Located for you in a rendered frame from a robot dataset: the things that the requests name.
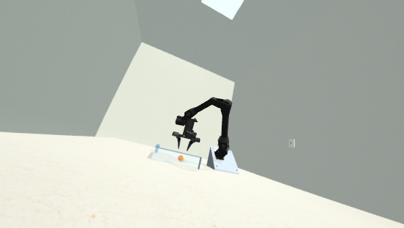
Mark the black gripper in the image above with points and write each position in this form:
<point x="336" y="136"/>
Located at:
<point x="178" y="136"/>

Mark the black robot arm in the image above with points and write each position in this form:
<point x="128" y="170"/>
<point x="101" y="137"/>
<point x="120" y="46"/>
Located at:
<point x="223" y="141"/>

